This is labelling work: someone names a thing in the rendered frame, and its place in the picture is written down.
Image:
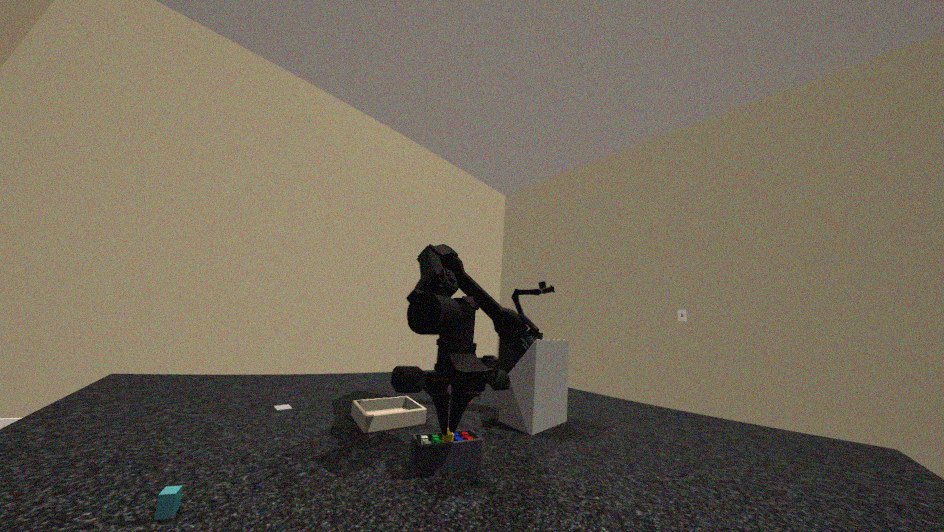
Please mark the teal rectangular block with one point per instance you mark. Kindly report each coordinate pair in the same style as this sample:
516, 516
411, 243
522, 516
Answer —
168, 502

